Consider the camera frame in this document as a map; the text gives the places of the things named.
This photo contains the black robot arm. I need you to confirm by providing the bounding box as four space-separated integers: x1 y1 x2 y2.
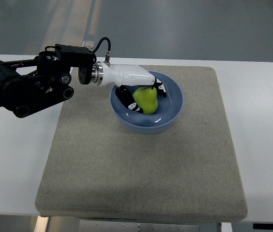
0 44 96 118

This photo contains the metal table frame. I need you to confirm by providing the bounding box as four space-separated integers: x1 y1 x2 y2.
32 216 233 232

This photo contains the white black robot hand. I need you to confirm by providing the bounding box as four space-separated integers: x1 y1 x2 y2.
91 62 167 114

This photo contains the grey fabric mat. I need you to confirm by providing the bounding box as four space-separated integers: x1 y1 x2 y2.
35 66 247 224

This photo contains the floor outlet plate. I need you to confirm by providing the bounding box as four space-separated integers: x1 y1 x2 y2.
82 40 95 48

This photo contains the green pear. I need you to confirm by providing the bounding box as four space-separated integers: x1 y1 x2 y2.
133 86 158 115

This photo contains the blue bowl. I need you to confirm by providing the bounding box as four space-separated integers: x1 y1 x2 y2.
109 71 184 134

